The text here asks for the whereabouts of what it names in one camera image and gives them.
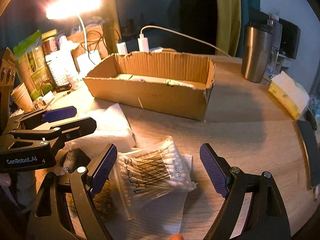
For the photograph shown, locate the clear water bottle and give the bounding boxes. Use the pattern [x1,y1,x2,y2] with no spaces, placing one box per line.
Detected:
[265,14,283,79]

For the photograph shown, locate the white folded cloth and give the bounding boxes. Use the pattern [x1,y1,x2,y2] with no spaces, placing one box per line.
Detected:
[64,103,136,158]

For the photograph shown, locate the white paper towel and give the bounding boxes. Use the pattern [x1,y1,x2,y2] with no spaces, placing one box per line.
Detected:
[105,157,192,239]

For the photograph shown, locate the cotton swab bag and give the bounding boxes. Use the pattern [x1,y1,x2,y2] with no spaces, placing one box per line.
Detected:
[109,136,196,220]

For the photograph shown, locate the cardboard box tray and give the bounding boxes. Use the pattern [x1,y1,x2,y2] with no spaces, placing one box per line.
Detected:
[84,51,215,121]

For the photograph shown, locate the yellow tissue pack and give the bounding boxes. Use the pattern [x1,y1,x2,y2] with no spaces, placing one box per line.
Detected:
[268,72,310,120]

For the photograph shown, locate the black monitor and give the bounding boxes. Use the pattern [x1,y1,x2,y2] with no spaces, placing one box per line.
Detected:
[279,18,300,59]

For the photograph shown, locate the small white charger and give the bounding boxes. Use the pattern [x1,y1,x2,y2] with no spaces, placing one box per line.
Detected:
[116,42,128,55]

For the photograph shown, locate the green snack bag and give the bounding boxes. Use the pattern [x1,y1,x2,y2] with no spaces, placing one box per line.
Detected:
[13,30,55,101]

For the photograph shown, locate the yellow scrub sponge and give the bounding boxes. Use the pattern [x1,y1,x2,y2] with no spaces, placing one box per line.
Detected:
[66,180,116,216]

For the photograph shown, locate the paper cup stack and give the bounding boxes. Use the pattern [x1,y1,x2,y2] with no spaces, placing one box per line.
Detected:
[11,83,34,112]

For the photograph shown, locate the white desk lamp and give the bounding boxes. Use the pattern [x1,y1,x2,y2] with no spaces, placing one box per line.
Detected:
[44,0,103,75]

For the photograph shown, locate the yellow curtain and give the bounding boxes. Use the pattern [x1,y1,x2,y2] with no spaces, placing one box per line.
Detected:
[216,0,241,56]

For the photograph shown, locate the stainless steel tumbler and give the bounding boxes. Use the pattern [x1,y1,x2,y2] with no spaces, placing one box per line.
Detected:
[241,23,272,83]

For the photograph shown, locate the white charger with cable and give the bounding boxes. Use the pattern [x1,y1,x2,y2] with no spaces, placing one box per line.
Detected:
[138,25,231,57]

